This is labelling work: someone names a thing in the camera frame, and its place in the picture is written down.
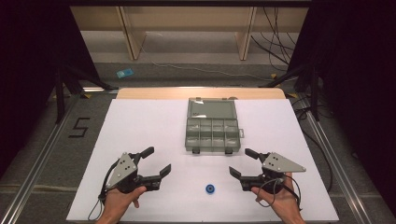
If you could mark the person's left hand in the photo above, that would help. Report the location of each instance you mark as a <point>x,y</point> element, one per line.
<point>116,202</point>

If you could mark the person's right hand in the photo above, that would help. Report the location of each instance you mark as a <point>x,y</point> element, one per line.
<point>281,203</point>

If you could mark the blue card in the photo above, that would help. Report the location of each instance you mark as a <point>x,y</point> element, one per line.
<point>125,73</point>

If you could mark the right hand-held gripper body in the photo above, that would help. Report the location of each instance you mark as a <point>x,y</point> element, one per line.
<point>277,165</point>

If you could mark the aluminium floor rail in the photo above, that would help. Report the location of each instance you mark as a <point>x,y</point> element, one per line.
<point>336,161</point>
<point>40,158</point>

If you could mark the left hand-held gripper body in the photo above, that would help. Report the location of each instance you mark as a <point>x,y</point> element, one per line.
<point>124,169</point>

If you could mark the clear grey compartment box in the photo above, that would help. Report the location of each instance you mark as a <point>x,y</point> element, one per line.
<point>212,130</point>

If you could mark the white table cover sheet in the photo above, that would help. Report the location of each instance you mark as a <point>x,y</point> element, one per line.
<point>149,130</point>

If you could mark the wooden table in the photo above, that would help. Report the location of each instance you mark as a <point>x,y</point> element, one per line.
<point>155,93</point>

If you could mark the dark curtain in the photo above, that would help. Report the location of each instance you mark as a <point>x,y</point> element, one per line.
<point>358,77</point>
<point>31,62</point>

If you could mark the light wooden shelf frame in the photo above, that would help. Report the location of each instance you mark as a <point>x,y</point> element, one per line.
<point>134,34</point>

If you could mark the black metal stand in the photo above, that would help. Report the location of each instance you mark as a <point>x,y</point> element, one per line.
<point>311,87</point>
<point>62,90</point>

